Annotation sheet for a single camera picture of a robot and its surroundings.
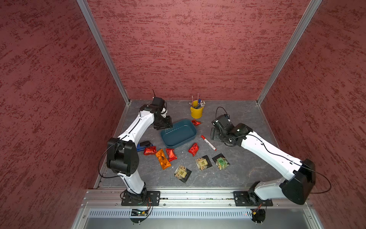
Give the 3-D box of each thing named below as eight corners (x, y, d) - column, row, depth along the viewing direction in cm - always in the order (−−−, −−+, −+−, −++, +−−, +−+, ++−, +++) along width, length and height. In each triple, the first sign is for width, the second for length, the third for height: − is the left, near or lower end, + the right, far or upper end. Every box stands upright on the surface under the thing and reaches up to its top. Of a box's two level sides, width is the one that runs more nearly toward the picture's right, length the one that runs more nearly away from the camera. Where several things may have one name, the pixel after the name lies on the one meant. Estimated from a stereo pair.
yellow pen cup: (190, 118, 110) (190, 110, 102) (190, 108, 117) (190, 100, 109) (202, 118, 110) (203, 110, 103) (201, 108, 117) (202, 100, 109)
